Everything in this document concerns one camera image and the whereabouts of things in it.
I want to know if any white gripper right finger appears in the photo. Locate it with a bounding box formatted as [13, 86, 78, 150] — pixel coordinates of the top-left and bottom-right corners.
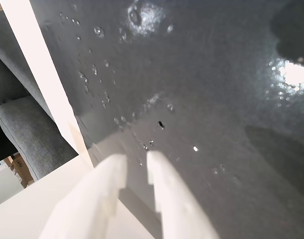
[146, 150, 220, 239]

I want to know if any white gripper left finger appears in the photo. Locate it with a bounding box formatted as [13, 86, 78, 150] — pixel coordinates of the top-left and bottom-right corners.
[38, 153, 128, 239]

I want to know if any light wooden board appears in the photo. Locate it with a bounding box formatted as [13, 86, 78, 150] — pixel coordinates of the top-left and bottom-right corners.
[68, 121, 94, 170]

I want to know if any brown cardboard box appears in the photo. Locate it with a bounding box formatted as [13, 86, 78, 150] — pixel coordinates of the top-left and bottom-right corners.
[3, 152, 34, 189]

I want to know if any grey fabric sofa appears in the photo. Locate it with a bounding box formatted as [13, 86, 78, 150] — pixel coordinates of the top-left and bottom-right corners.
[0, 11, 79, 181]

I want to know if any black glossy table mat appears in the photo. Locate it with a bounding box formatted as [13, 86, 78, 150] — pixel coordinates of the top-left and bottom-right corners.
[28, 0, 304, 239]

